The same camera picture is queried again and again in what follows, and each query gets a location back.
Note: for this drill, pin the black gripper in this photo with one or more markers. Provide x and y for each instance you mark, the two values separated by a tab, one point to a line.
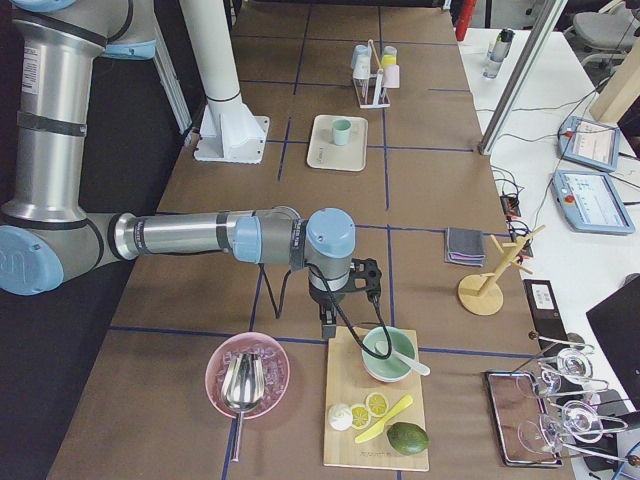
323	298

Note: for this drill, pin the cream rabbit tray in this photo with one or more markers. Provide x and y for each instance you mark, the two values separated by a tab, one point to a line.
324	153

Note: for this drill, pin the mint green cup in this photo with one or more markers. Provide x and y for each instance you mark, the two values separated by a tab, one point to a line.
341	129

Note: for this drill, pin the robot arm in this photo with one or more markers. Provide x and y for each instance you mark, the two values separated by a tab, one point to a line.
48	239

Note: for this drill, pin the black glass tray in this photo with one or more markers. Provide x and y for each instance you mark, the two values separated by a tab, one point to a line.
513	403

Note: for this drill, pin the pink cup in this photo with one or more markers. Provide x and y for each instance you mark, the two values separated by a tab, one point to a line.
391	76

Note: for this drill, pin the beige cup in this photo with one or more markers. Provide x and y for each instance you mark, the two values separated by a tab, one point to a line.
361	68

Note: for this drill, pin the light blue cup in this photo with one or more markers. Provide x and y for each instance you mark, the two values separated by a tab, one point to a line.
359	50

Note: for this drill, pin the yellow cup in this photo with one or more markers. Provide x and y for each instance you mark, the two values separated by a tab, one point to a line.
388	60

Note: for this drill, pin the white plastic spoon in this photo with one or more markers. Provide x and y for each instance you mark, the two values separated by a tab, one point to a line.
414	365

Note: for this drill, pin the wooden cutting board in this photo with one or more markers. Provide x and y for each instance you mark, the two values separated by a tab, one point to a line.
364	398

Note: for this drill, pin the lemon slice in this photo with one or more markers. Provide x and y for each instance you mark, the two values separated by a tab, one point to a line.
360	416
377	403

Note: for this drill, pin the white garlic bun toy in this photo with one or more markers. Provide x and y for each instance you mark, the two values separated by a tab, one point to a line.
340	417

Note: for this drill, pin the metal ice scoop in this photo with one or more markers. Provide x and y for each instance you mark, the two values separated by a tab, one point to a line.
242	390

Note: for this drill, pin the yellow plastic knife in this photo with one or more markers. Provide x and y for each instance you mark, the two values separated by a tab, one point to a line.
378	427

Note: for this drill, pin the green avocado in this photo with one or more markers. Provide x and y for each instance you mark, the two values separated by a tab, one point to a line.
407	438

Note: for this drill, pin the wooden mug tree stand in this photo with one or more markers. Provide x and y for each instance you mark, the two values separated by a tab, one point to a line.
480	294

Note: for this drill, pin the grey folded cloth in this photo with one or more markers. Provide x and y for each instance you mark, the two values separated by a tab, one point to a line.
464	247

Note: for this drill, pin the wine glass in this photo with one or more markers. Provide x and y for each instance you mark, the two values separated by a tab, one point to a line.
576	422
568	373

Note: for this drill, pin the teach pendant tablet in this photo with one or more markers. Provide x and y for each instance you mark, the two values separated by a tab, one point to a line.
589	143
590	203

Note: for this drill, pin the water bottle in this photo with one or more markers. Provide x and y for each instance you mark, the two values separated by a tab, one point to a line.
497	53

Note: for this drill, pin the office chair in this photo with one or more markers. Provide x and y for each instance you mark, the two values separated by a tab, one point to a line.
610	33

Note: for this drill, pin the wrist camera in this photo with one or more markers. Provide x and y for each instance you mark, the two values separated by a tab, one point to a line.
365	276

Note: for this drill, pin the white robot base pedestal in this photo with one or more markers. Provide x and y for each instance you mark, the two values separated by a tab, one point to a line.
229	132

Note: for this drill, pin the white wire cup rack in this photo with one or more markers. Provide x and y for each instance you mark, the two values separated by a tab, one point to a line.
371	94

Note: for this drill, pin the wooden rack handle rod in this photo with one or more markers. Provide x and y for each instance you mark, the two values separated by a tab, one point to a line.
375	57

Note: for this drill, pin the aluminium frame post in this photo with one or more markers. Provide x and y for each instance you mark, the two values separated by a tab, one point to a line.
542	28

